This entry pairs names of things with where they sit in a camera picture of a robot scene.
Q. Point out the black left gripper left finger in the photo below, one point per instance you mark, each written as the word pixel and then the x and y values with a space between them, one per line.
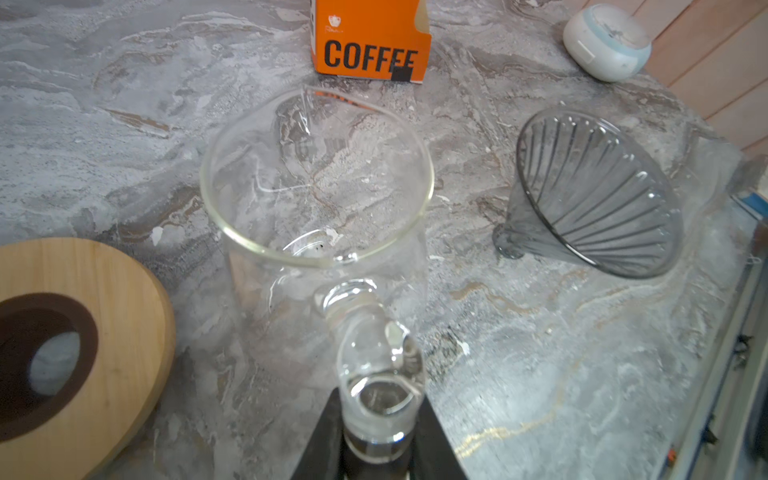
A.
pixel 322 457

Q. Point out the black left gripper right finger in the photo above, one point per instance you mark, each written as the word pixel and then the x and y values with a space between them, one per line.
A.
pixel 432 457

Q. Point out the round wooden dripper holder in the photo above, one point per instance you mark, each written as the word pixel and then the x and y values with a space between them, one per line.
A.
pixel 124 321

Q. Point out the clear glass carafe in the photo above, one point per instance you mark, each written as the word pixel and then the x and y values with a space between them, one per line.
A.
pixel 321 201

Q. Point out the white round kitchen timer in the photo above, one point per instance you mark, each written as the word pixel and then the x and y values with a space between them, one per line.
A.
pixel 607 42

